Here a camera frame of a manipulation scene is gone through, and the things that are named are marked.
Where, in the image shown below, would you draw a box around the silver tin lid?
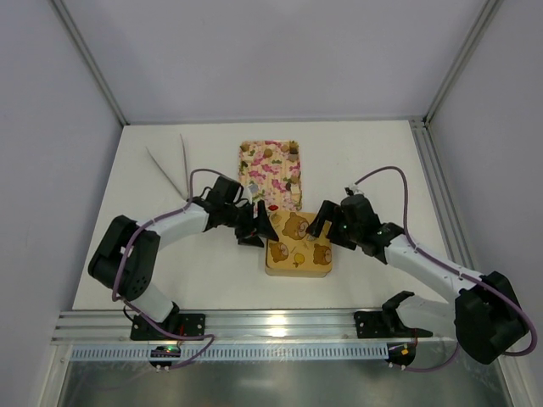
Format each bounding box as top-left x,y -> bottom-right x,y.
265,210 -> 333,270

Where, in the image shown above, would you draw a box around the metal tongs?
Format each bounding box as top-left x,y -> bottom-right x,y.
146,134 -> 189,200

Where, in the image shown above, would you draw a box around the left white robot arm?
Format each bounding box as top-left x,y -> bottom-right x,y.
87,174 -> 279,338

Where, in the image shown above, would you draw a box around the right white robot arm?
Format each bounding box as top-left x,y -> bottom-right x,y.
306,194 -> 537,365

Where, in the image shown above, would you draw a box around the gold chocolate box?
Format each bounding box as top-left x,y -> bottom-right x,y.
265,266 -> 331,278

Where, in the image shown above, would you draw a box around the floral tray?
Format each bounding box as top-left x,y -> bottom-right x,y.
238,140 -> 303,211

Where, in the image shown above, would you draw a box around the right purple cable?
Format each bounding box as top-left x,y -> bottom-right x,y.
354,165 -> 534,373

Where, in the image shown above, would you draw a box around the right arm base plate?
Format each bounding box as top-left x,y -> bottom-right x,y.
353,310 -> 389,339

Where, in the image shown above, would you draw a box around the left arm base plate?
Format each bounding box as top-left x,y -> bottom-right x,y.
130,313 -> 206,341

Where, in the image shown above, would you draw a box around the slotted cable duct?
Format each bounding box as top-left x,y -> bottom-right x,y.
70,341 -> 389,363

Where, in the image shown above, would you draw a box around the aluminium rail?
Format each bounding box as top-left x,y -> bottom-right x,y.
50,305 -> 517,345

